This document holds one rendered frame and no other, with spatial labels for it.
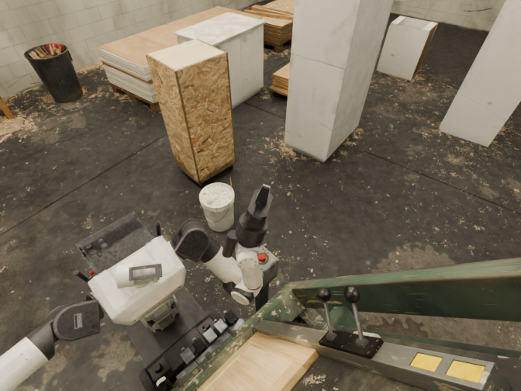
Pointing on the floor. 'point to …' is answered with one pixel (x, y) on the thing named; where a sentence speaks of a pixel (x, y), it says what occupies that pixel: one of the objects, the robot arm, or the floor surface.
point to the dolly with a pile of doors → (281, 81)
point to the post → (261, 298)
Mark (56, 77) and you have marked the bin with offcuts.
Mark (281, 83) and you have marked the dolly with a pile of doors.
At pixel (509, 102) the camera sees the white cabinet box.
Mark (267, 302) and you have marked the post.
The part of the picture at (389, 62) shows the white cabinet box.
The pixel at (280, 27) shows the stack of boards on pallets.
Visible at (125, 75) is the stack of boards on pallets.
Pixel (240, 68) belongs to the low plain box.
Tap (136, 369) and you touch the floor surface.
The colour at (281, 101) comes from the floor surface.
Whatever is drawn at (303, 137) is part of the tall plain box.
